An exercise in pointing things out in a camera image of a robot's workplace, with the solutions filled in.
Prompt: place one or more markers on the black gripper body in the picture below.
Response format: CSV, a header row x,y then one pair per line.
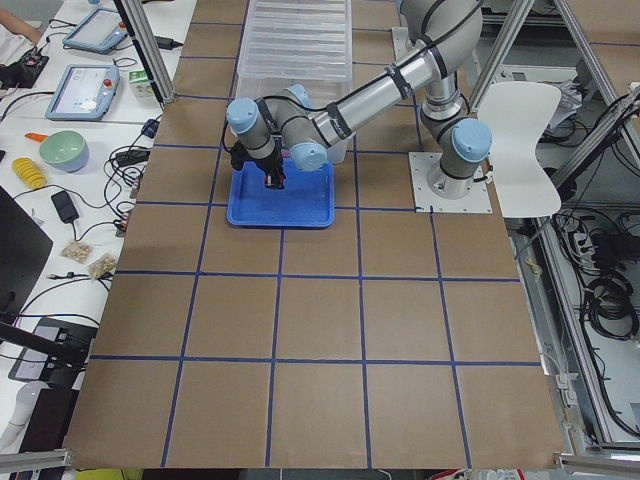
x,y
270,165

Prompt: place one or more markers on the clear plastic box lid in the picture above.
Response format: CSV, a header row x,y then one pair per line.
x,y
305,40

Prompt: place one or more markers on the red block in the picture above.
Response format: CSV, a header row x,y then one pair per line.
x,y
272,182

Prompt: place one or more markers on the blue plastic tray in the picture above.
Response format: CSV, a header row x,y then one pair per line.
x,y
307,201

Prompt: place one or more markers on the clear plastic storage box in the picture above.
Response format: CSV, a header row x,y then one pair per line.
x,y
289,111

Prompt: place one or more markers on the green white carton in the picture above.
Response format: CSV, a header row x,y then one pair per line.
x,y
139,84

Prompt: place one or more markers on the teach pendant tablet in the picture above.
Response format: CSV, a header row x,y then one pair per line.
x,y
84,93
100,32

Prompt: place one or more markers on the green blue bowl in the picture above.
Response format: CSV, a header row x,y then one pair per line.
x,y
65,150

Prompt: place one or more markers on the black power adapter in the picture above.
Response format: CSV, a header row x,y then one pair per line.
x,y
64,207

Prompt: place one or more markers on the yellow toy corn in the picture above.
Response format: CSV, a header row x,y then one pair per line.
x,y
29,173

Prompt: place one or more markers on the toy carrot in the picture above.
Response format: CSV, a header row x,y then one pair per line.
x,y
36,136

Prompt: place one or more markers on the white chair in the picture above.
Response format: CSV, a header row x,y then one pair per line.
x,y
517,114

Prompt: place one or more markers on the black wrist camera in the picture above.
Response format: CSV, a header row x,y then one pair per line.
x,y
239,156

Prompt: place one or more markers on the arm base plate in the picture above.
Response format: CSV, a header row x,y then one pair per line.
x,y
401,42
435,192

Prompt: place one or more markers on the aluminium frame post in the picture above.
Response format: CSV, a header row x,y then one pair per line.
x,y
139,30

